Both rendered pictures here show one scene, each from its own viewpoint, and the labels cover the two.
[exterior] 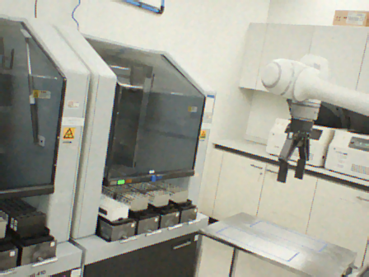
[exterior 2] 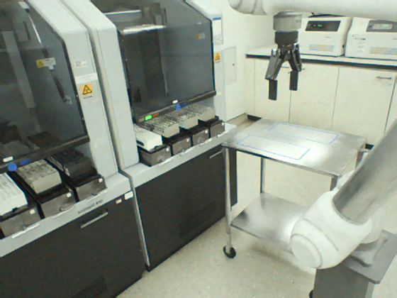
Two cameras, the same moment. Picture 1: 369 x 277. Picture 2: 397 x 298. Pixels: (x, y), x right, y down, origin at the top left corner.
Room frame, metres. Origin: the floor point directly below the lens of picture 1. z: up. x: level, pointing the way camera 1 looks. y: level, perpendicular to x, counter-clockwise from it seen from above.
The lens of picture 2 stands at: (0.26, -0.22, 1.51)
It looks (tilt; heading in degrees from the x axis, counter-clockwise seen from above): 26 degrees down; 9
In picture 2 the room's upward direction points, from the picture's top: 4 degrees counter-clockwise
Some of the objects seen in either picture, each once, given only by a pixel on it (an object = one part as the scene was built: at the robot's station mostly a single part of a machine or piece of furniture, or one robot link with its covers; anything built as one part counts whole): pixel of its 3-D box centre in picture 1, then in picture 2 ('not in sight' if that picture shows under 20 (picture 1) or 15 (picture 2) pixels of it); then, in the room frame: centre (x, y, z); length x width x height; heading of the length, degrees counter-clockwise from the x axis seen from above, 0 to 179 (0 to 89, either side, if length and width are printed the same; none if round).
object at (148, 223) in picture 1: (105, 202); (148, 132); (2.00, 0.36, 0.78); 0.73 x 0.14 x 0.09; 51
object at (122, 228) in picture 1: (81, 206); (127, 140); (1.88, 0.46, 0.78); 0.73 x 0.14 x 0.09; 51
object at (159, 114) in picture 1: (130, 108); (146, 48); (2.06, 0.32, 1.28); 0.61 x 0.51 x 0.63; 141
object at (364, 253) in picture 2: not in sight; (355, 231); (1.17, -0.63, 0.73); 0.22 x 0.18 x 0.06; 141
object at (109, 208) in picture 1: (99, 204); (139, 137); (1.79, 0.35, 0.83); 0.30 x 0.10 x 0.06; 51
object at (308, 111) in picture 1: (304, 110); (287, 21); (1.34, -0.37, 1.43); 0.09 x 0.09 x 0.06
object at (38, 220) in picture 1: (30, 223); (79, 167); (1.42, 0.52, 0.85); 0.12 x 0.02 x 0.06; 142
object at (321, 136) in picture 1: (310, 127); (330, 20); (3.90, -1.18, 1.22); 0.62 x 0.56 x 0.64; 140
